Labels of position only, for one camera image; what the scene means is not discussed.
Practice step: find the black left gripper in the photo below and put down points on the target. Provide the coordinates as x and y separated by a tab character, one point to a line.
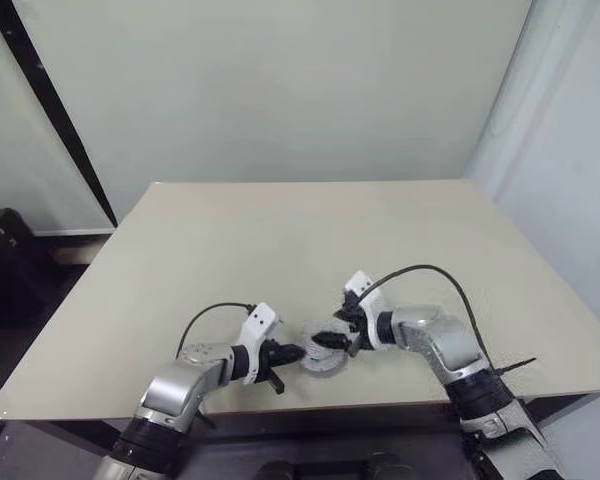
270	360

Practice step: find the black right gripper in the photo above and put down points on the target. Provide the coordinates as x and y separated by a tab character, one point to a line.
361	335

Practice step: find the roll of silver tape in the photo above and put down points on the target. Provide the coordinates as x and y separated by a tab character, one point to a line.
314	331

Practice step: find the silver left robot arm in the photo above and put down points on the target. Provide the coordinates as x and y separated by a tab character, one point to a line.
180	385

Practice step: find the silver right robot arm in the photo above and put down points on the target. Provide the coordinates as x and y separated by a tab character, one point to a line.
450	345

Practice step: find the dark rounded shape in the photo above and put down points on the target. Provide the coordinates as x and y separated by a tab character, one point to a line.
380	467

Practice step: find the black bag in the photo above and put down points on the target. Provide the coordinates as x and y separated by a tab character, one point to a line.
5	260

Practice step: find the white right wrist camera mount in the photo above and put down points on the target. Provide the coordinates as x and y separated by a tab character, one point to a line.
375	305

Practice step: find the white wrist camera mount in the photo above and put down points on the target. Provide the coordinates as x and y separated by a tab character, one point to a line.
257	322
375	305

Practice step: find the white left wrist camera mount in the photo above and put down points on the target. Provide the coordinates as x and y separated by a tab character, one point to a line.
257	322

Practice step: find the black table frame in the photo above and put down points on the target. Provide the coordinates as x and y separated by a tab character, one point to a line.
330	425

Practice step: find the black diagonal wall strip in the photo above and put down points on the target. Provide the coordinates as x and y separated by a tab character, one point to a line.
55	100

